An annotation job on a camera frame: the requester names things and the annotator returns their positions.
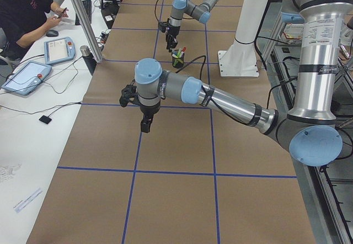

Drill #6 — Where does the person in black shirt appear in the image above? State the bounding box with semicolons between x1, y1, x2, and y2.
1;0;68;60

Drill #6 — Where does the black keyboard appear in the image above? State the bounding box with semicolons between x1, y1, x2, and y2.
74;0;93;26

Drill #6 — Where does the red white marker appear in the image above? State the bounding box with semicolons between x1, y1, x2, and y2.
179;46;186;57

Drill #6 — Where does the teach pendant tablet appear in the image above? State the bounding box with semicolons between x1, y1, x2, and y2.
1;61;52;96
44;37;76;65

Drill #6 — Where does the grey computer mouse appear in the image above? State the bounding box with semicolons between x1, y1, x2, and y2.
46;29;59;38

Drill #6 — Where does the dark water bottle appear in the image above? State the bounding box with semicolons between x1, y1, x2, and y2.
79;45;97;75

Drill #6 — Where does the upper teach pendant tablet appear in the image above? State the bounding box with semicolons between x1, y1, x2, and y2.
44;37;76;65

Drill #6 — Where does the lower teach pendant tablet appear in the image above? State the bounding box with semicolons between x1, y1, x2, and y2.
1;61;52;96

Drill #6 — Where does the small black square puck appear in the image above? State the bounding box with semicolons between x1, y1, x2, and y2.
39;115;52;125

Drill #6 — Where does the white camera stand post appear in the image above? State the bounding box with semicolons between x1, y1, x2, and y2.
218;0;268;77

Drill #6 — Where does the black mesh pen cup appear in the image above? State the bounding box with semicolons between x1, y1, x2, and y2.
172;50;184;69

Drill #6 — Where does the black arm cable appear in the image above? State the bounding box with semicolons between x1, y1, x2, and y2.
173;55;207;84

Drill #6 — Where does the aluminium frame post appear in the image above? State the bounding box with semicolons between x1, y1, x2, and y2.
71;0;103;63

